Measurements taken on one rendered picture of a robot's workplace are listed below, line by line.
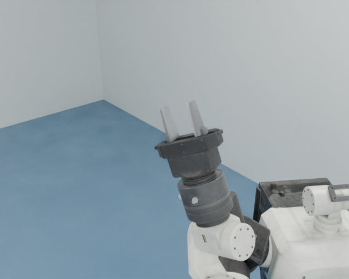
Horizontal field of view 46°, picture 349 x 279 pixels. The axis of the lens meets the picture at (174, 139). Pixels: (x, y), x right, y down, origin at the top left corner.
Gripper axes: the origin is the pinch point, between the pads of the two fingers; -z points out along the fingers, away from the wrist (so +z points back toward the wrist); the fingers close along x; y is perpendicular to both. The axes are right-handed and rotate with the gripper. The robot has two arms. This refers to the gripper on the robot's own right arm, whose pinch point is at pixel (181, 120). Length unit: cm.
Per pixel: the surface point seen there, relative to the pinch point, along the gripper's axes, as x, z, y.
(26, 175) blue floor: -252, 46, -178
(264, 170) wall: -68, 97, -244
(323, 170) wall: -19, 95, -221
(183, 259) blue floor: -103, 113, -143
